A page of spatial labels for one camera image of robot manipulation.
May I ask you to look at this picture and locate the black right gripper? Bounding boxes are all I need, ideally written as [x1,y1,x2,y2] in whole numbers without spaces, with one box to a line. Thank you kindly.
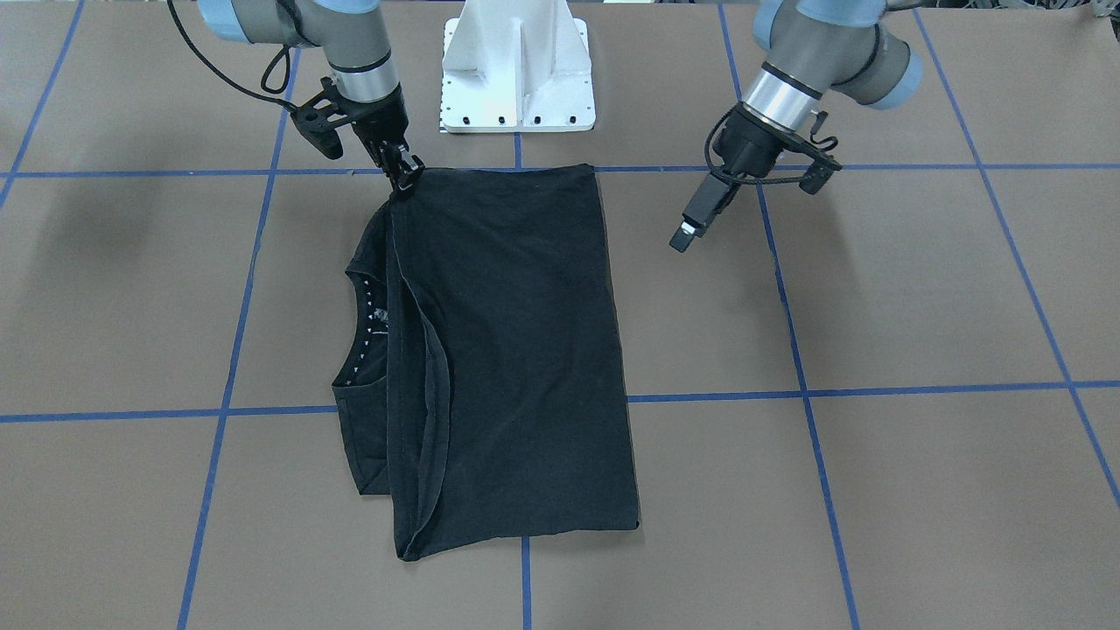
[349,87,424,194]

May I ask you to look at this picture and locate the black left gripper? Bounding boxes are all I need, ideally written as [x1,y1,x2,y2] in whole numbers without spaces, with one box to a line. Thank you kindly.
[669,103,793,254]

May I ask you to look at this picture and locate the black graphic t-shirt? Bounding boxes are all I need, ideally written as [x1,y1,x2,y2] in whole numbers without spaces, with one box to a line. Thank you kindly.
[332,164,641,562]

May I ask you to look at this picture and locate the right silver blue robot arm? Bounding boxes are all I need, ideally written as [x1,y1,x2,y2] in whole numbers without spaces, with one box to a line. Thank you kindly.
[199,1,424,194]

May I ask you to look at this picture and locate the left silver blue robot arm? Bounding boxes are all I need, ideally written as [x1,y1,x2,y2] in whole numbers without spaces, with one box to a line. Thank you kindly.
[669,1,923,252]

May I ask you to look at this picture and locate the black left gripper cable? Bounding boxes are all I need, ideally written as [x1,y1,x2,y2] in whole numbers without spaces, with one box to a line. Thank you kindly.
[704,105,828,189]

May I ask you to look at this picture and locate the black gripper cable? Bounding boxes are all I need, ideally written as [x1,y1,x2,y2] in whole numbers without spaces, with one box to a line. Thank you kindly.
[704,105,828,189]
[166,0,304,110]

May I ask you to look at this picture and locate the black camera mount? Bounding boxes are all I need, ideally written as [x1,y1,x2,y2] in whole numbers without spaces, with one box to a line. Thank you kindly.
[780,110,844,195]
[290,77,360,160]

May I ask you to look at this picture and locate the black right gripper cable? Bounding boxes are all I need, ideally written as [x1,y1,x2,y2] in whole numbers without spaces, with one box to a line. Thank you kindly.
[166,0,304,110]

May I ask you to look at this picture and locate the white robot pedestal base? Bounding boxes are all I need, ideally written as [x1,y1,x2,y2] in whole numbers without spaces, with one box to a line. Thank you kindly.
[439,1,597,133]

